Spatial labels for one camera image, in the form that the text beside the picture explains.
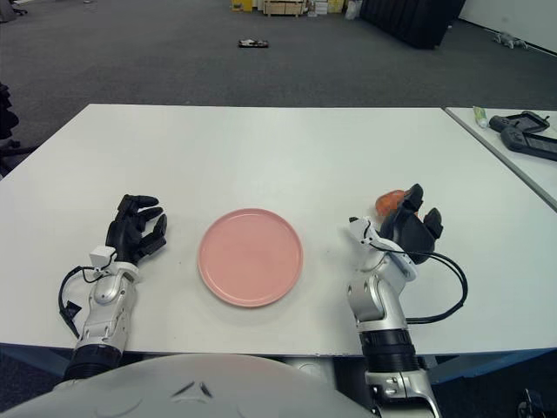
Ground grey robot torso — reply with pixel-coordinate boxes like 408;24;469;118
0;353;375;418

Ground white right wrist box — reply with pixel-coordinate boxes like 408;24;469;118
346;216;382;249

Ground stacked cardboard boxes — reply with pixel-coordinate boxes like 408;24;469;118
309;0;347;17

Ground wooden pallet crate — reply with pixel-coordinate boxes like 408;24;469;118
263;0;311;17

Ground grey office chair base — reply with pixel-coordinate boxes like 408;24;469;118
0;0;30;17

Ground black handheld controller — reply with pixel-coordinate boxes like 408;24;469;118
500;127;557;162
488;111;550;134

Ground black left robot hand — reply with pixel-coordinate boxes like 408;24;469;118
105;194;169;267

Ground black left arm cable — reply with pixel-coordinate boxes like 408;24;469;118
58;266;101;339

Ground blue table frame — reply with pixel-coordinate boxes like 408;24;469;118
0;342;557;384

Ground small grey robot dog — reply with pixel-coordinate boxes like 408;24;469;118
493;31;528;50

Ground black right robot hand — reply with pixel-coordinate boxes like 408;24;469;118
379;183;445;266

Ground red yellow apple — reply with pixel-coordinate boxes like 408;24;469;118
373;189;421;219

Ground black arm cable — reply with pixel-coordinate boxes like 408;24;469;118
365;221;467;324
58;266;101;339

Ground black curtain partition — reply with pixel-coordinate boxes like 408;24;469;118
360;0;466;50

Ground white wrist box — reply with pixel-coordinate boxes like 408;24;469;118
346;216;382;249
90;246;117;268

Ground black office chair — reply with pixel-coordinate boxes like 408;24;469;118
0;82;36;175

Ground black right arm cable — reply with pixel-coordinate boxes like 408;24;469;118
365;221;467;324

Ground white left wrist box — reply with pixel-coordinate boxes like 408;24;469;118
90;246;117;268

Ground pink round plate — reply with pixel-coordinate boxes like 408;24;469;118
198;207;305;308

